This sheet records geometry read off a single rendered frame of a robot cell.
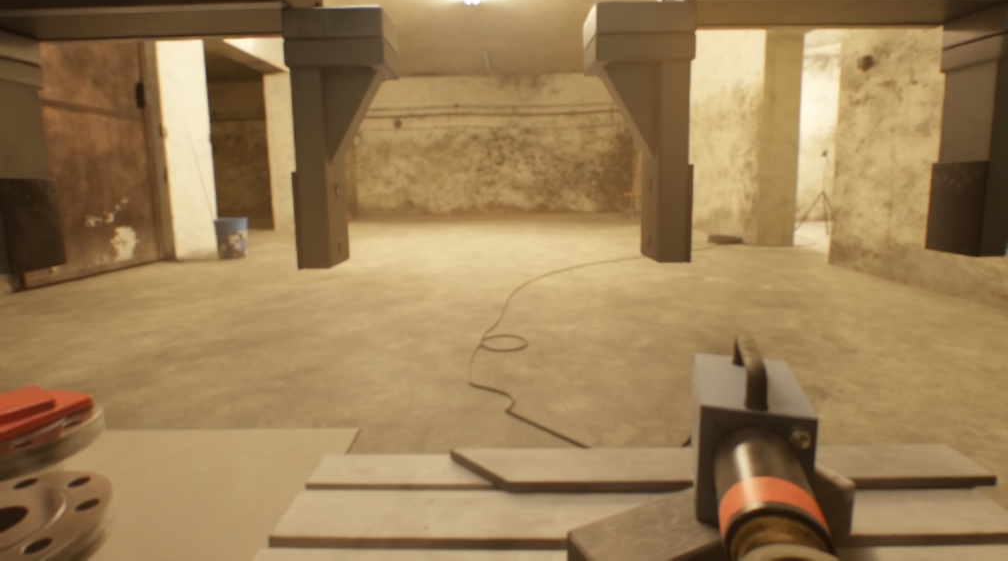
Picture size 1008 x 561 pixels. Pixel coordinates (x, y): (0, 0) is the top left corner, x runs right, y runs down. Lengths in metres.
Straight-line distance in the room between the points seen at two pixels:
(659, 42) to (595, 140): 10.70
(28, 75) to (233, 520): 1.07
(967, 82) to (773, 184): 5.50
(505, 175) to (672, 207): 10.54
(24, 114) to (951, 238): 0.41
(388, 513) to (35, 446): 0.63
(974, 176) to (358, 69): 0.26
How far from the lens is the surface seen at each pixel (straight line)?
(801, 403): 0.77
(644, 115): 0.21
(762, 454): 0.67
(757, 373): 0.72
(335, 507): 0.99
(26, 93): 0.30
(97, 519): 0.93
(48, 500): 1.00
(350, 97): 0.22
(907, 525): 1.08
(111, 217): 5.27
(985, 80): 0.29
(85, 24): 0.28
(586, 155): 10.86
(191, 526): 1.30
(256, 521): 1.25
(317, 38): 0.22
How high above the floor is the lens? 0.69
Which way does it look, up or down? 7 degrees down
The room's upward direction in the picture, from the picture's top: 1 degrees counter-clockwise
